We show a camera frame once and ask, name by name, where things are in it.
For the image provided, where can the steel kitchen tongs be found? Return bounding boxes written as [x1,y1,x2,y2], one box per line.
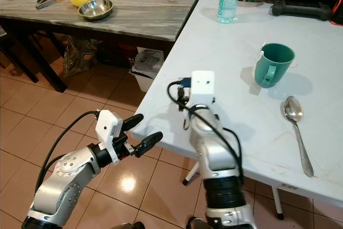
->
[35,0,58,11]

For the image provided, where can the grey marble top table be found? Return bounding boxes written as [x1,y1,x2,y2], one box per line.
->
[0,0,215,93]

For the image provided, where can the black robot foot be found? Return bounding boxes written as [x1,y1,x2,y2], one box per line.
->
[110,222,137,229]
[185,217,210,229]

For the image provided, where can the stainless steel spoon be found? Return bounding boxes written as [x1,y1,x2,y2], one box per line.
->
[283,96,315,178]

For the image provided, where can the teal green mug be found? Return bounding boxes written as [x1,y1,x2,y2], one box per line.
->
[253,42,296,88]

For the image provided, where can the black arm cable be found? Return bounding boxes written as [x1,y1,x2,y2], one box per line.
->
[35,110,100,208]
[166,80,243,179]

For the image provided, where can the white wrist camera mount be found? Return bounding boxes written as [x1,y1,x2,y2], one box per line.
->
[189,70,215,106]
[95,109,124,164]

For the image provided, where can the stainless steel bowl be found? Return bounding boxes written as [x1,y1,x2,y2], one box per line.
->
[78,0,115,21]

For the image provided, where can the black right robot foot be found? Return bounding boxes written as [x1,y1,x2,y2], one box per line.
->
[185,217,210,229]

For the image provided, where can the black left robot foot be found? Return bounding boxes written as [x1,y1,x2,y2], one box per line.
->
[110,222,137,229]

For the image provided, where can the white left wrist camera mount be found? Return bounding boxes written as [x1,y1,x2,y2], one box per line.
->
[95,109,124,164]

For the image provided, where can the patterned bag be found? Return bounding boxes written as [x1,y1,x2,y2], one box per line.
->
[62,36,100,77]

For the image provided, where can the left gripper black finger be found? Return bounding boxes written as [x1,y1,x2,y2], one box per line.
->
[121,113,144,132]
[134,131,164,159]

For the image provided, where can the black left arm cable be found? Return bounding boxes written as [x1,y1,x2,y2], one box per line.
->
[35,110,100,208]

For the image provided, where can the white folding table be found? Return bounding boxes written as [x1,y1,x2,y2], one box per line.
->
[131,0,343,220]

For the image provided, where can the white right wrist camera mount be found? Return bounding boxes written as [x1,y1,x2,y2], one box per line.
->
[189,70,215,106]

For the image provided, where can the white storage box with papers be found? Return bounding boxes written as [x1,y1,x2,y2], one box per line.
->
[131,47,164,93]

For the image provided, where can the black dumbbell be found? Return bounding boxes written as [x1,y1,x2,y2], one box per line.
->
[271,0,334,21]

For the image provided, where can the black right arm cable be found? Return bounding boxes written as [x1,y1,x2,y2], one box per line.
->
[166,80,243,179]

